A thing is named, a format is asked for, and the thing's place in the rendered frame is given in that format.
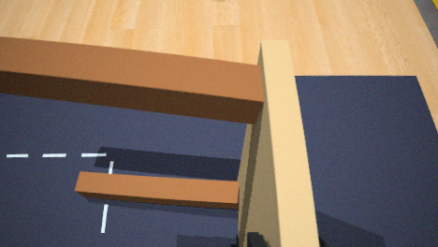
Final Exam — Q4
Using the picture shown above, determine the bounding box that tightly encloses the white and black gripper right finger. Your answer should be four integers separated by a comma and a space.
318, 235, 329, 247

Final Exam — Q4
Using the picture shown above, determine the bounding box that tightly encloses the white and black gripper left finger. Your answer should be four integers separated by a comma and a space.
247, 232, 268, 247

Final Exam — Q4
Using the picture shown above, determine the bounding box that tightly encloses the dark blue mat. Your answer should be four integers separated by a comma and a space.
0, 76, 438, 247

